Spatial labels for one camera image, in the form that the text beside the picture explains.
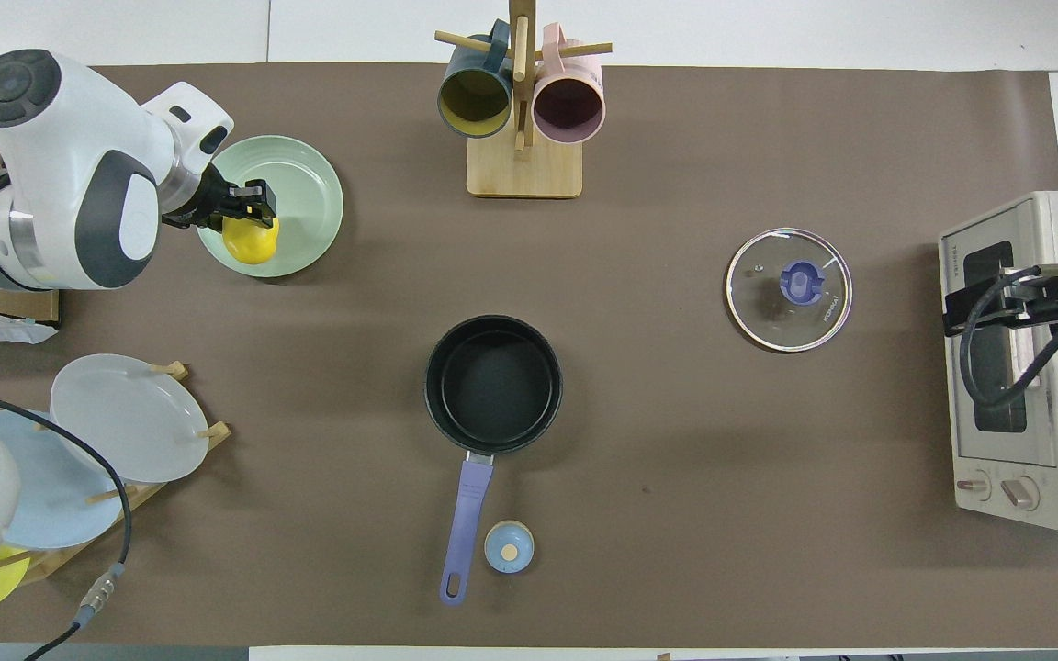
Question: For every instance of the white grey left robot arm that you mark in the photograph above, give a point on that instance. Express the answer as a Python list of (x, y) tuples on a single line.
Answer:
[(61, 156)]

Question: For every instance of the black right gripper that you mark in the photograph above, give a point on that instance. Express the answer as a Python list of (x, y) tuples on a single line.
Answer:
[(1039, 289)]

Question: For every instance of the light blue plate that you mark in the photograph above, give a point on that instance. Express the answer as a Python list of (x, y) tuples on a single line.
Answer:
[(61, 496)]

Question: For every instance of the brown paper table mat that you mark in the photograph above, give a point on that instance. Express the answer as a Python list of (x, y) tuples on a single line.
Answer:
[(722, 459)]

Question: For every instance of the wooden mug tree stand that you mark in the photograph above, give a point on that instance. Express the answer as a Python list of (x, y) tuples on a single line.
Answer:
[(524, 170)]

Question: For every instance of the pink mug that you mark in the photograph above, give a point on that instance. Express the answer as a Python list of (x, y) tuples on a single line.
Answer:
[(568, 108)]

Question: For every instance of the wooden dish rack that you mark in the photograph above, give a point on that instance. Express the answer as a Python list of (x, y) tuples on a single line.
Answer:
[(79, 543)]

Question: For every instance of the light green plate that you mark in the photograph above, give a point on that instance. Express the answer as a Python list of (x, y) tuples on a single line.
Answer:
[(309, 202)]

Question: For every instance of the glass lid purple knob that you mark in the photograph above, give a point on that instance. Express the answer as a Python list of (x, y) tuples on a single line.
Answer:
[(768, 312)]

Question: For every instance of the grey plate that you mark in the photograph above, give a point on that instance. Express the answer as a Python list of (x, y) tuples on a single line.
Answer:
[(125, 418)]

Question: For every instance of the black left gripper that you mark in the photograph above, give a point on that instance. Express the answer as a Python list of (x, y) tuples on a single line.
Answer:
[(198, 197)]

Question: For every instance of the dark blue mug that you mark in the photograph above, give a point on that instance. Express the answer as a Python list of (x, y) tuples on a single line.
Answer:
[(474, 101)]

